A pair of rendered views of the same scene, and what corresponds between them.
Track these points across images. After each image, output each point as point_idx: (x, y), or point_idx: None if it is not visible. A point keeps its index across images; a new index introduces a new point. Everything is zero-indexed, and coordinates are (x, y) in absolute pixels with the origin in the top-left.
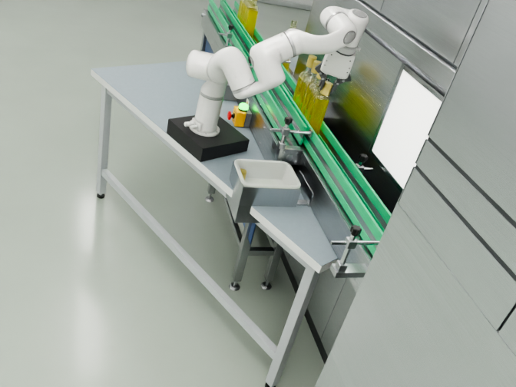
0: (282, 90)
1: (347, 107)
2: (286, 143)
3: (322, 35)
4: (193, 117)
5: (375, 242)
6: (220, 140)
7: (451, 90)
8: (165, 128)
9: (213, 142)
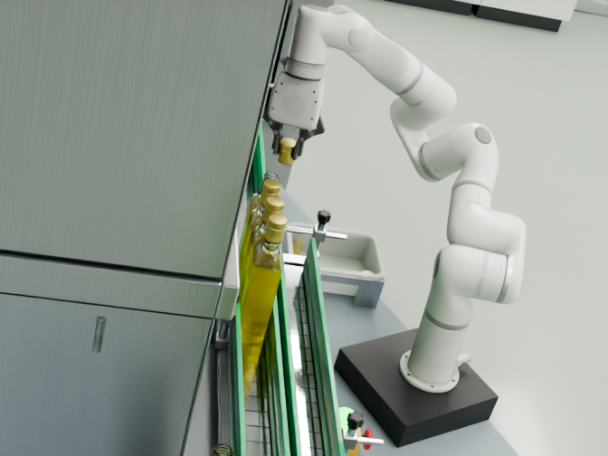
0: (289, 334)
1: None
2: (295, 270)
3: (375, 30)
4: (451, 405)
5: (270, 82)
6: (397, 343)
7: None
8: (492, 433)
9: (412, 338)
